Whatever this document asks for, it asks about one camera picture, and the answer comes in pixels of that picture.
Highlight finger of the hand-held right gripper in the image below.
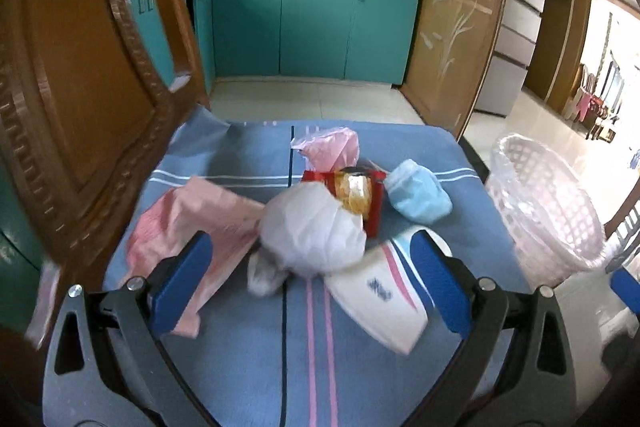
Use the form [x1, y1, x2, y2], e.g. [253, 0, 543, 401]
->
[610, 268, 640, 317]

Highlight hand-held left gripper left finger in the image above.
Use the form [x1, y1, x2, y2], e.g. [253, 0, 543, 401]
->
[42, 231, 236, 427]

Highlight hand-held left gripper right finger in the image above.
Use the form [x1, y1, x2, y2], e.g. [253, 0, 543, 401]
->
[405, 229, 577, 427]

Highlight large pink plastic bag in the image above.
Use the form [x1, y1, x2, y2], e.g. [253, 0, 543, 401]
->
[125, 177, 266, 338]

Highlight white paper cup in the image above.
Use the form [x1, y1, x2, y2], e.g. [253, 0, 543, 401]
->
[325, 227, 453, 355]

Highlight blue face mask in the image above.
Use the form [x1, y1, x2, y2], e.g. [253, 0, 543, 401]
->
[387, 159, 453, 224]

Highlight white lattice plastic basket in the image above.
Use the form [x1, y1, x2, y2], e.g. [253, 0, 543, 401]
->
[484, 133, 606, 288]

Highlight red snack packet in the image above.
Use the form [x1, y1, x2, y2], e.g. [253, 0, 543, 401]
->
[301, 166, 388, 238]

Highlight white plastic bag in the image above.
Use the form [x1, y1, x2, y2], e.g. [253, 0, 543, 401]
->
[247, 182, 368, 298]

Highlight small pink plastic bag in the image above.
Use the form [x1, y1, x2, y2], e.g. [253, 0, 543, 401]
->
[292, 127, 361, 172]

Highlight blue striped seat cushion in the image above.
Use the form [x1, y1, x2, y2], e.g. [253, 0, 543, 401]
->
[102, 104, 531, 427]

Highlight chairs with pink clothes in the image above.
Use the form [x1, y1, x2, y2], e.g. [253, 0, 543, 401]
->
[565, 62, 626, 142]

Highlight teal side cabinets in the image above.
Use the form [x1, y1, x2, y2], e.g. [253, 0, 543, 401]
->
[0, 0, 176, 308]

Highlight wooden glass partition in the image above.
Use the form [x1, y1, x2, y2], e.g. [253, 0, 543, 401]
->
[397, 0, 516, 140]

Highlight silver refrigerator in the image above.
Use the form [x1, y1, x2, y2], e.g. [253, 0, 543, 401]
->
[474, 0, 548, 116]

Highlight teal kitchen cabinets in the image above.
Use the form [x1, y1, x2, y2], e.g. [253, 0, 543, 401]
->
[192, 0, 421, 86]

